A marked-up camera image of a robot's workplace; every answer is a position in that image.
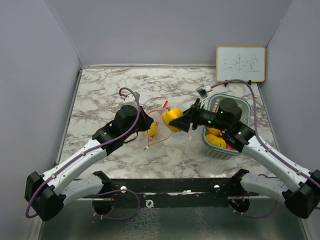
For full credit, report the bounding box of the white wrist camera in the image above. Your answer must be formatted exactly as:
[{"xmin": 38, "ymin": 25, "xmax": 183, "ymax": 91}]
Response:
[
  {"xmin": 122, "ymin": 94, "xmax": 138, "ymax": 109},
  {"xmin": 196, "ymin": 85, "xmax": 212, "ymax": 98}
]

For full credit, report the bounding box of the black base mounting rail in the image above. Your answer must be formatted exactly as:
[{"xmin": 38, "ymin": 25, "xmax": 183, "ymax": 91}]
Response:
[{"xmin": 49, "ymin": 159, "xmax": 263, "ymax": 218}]

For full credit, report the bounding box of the small framed whiteboard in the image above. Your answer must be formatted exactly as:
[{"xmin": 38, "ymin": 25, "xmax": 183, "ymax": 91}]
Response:
[{"xmin": 216, "ymin": 46, "xmax": 266, "ymax": 83}]

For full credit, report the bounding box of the clear orange-zip bag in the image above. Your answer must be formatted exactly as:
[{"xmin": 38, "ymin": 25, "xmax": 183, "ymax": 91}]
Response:
[{"xmin": 142, "ymin": 99, "xmax": 196, "ymax": 152}]

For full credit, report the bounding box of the yellow toy lemon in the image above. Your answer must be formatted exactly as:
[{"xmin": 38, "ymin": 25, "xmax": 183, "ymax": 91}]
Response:
[{"xmin": 205, "ymin": 134, "xmax": 227, "ymax": 149}]

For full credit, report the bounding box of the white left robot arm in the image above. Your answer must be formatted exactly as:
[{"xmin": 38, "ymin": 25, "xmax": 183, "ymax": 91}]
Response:
[{"xmin": 24, "ymin": 104, "xmax": 154, "ymax": 222}]

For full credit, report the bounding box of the yellow toy apple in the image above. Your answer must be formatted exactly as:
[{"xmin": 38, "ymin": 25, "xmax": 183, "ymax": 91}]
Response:
[{"xmin": 148, "ymin": 123, "xmax": 158, "ymax": 138}]

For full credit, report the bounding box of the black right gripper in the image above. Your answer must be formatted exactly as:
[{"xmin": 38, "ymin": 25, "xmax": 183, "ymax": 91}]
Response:
[{"xmin": 170, "ymin": 98, "xmax": 230, "ymax": 132}]

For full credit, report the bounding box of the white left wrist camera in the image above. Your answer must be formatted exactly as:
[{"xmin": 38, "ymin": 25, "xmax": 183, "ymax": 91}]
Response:
[{"xmin": 122, "ymin": 94, "xmax": 138, "ymax": 109}]

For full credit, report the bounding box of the orange-yellow toy bell pepper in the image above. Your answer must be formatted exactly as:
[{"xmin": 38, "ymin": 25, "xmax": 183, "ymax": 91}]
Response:
[{"xmin": 206, "ymin": 127, "xmax": 225, "ymax": 137}]

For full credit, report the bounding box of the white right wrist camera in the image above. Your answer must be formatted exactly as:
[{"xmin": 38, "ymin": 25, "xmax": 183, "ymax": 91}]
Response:
[{"xmin": 196, "ymin": 85, "xmax": 212, "ymax": 98}]

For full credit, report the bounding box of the yellow toy bell pepper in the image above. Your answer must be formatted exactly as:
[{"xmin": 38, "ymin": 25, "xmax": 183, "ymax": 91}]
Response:
[{"xmin": 161, "ymin": 108, "xmax": 183, "ymax": 133}]

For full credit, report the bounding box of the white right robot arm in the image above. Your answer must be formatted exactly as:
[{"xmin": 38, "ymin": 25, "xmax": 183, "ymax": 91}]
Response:
[{"xmin": 162, "ymin": 98, "xmax": 320, "ymax": 219}]

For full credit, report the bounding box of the red toy fruit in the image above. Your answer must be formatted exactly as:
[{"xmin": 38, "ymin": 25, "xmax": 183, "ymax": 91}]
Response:
[{"xmin": 226, "ymin": 144, "xmax": 236, "ymax": 151}]

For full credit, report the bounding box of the pale green plastic basket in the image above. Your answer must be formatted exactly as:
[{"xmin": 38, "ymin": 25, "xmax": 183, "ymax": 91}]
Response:
[{"xmin": 202, "ymin": 93, "xmax": 251, "ymax": 160}]

